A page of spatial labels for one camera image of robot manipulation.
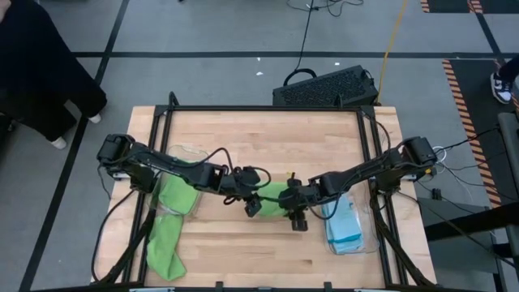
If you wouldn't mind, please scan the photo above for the black floor cable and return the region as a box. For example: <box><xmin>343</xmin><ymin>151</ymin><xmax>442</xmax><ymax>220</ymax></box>
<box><xmin>282</xmin><ymin>0</ymin><xmax>366</xmax><ymax>87</ymax></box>

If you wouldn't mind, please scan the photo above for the white coiled cable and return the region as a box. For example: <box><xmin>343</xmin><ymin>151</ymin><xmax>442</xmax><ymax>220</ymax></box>
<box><xmin>431</xmin><ymin>145</ymin><xmax>448</xmax><ymax>164</ymax></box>

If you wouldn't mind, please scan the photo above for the green microfiber towel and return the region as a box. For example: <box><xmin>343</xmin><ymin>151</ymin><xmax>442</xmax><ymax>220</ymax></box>
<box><xmin>157</xmin><ymin>161</ymin><xmax>202</xmax><ymax>216</ymax></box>
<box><xmin>255</xmin><ymin>182</ymin><xmax>291</xmax><ymax>217</ymax></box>
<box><xmin>145</xmin><ymin>213</ymin><xmax>188</xmax><ymax>281</ymax></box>

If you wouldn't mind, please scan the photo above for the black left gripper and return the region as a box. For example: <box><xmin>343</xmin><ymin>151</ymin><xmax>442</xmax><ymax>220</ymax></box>
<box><xmin>221</xmin><ymin>182</ymin><xmax>263</xmax><ymax>218</ymax></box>

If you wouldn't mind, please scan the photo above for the black base cable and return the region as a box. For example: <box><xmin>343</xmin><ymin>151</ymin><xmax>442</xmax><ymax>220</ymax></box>
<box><xmin>90</xmin><ymin>188</ymin><xmax>138</xmax><ymax>281</ymax></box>

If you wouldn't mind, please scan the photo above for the blue towel with white tag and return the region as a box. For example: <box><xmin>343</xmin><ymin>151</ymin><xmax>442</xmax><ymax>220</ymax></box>
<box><xmin>325</xmin><ymin>194</ymin><xmax>362</xmax><ymax>243</ymax></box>

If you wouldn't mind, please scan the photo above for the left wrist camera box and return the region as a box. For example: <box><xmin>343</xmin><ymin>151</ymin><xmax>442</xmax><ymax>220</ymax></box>
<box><xmin>233</xmin><ymin>165</ymin><xmax>261</xmax><ymax>188</ymax></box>

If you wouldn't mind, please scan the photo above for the person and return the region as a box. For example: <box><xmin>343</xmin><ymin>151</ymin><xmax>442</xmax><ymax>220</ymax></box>
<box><xmin>0</xmin><ymin>0</ymin><xmax>109</xmax><ymax>150</ymax></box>
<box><xmin>489</xmin><ymin>55</ymin><xmax>519</xmax><ymax>105</ymax></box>

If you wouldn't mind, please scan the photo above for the black mat with hazard stripes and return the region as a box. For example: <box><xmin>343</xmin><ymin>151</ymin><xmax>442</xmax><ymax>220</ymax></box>
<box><xmin>419</xmin><ymin>0</ymin><xmax>519</xmax><ymax>15</ymax></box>
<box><xmin>441</xmin><ymin>58</ymin><xmax>519</xmax><ymax>208</ymax></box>

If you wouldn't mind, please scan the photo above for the black perforated computer case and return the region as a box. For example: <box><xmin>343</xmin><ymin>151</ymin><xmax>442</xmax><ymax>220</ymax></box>
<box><xmin>271</xmin><ymin>64</ymin><xmax>381</xmax><ymax>109</ymax></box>

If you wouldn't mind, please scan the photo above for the yellow floor cable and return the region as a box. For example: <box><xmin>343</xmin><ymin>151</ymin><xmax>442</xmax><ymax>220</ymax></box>
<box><xmin>375</xmin><ymin>0</ymin><xmax>409</xmax><ymax>105</ymax></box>

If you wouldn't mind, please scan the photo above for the black metal stand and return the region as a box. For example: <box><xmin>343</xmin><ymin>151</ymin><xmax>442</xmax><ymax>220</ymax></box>
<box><xmin>417</xmin><ymin>111</ymin><xmax>519</xmax><ymax>292</ymax></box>

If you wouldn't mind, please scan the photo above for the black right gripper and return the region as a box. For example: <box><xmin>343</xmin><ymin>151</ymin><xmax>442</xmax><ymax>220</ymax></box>
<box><xmin>278</xmin><ymin>172</ymin><xmax>321</xmax><ymax>232</ymax></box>

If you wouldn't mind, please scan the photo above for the black metal table frame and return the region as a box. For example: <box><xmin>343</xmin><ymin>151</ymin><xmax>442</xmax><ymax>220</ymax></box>
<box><xmin>91</xmin><ymin>91</ymin><xmax>437</xmax><ymax>292</ymax></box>

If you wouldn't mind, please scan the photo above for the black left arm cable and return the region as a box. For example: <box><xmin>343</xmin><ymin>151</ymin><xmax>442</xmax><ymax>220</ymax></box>
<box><xmin>178</xmin><ymin>146</ymin><xmax>272</xmax><ymax>206</ymax></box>

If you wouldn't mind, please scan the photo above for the clear plastic bin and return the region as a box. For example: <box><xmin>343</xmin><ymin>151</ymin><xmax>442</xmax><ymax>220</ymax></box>
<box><xmin>149</xmin><ymin>144</ymin><xmax>210</xmax><ymax>217</ymax></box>
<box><xmin>321</xmin><ymin>181</ymin><xmax>381</xmax><ymax>256</ymax></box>

